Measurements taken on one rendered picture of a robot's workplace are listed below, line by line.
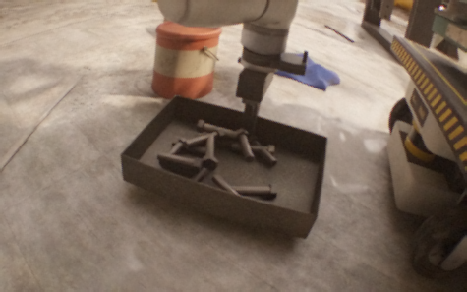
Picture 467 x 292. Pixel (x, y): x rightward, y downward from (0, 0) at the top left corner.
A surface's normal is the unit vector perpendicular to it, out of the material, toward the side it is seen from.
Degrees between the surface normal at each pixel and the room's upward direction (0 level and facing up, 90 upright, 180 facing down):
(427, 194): 90
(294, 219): 90
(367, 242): 0
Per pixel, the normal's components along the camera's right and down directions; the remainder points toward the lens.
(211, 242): 0.14, -0.80
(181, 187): -0.29, 0.53
